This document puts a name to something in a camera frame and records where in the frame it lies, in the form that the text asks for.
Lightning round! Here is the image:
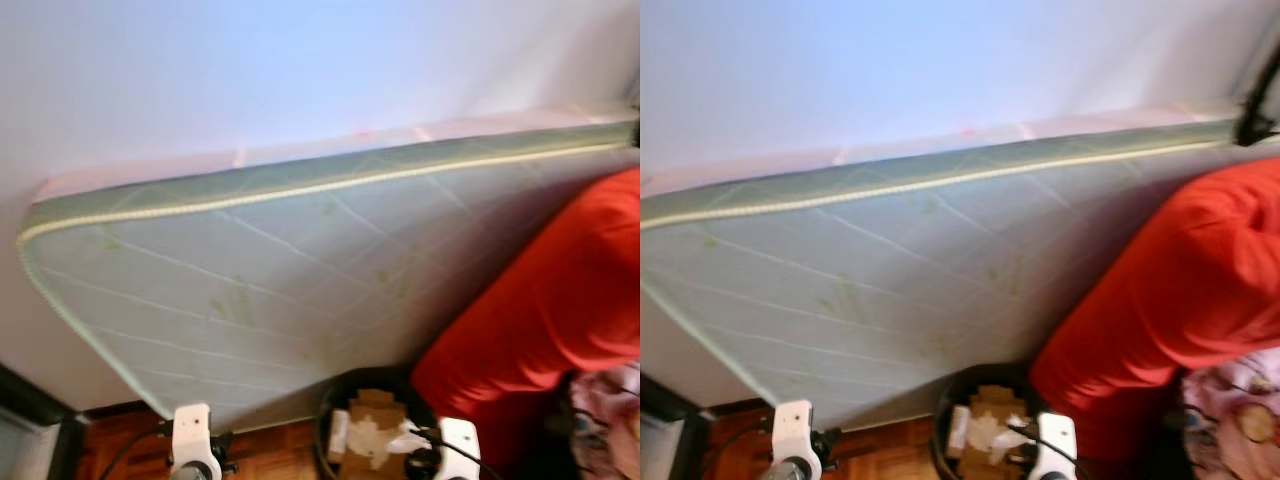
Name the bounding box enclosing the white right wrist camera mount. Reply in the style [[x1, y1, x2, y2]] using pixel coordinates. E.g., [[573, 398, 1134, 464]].
[[437, 417, 483, 480], [1037, 412, 1081, 480]]

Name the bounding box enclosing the pink cartoon print blanket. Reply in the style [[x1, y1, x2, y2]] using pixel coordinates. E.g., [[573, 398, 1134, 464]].
[[570, 362, 641, 480], [1183, 362, 1280, 480]]

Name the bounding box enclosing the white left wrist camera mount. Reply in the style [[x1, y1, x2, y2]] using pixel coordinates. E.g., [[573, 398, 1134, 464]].
[[170, 403, 223, 479], [772, 400, 823, 471]]

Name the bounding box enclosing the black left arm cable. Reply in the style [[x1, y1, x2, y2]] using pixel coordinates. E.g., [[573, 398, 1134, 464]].
[[100, 430, 176, 480], [710, 425, 776, 480]]

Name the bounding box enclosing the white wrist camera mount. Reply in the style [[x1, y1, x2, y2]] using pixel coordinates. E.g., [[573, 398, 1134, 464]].
[[1037, 412, 1081, 480], [437, 417, 483, 480], [772, 400, 823, 471], [170, 403, 223, 479]]

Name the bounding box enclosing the grey-green quilted mattress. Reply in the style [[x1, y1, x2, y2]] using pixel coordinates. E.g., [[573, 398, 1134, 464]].
[[640, 100, 1251, 433], [17, 105, 641, 433]]

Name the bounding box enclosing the dark grey cabinet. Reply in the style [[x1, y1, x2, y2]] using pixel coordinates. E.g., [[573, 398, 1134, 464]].
[[0, 362, 86, 480], [640, 375, 706, 480]]

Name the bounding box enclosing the white crumpled paper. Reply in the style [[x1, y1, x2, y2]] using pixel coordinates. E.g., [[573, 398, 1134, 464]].
[[945, 405, 1036, 466], [330, 410, 426, 466]]

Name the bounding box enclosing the black round bin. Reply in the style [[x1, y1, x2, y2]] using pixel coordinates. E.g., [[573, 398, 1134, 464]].
[[313, 367, 441, 480], [930, 362, 1051, 480]]

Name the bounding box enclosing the brown cardboard piece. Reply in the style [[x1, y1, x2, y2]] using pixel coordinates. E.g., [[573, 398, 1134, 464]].
[[345, 388, 401, 469], [965, 385, 1021, 471]]

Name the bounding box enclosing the red fabric cushion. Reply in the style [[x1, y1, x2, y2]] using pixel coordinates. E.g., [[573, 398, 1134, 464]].
[[1030, 155, 1280, 466], [410, 168, 641, 471]]

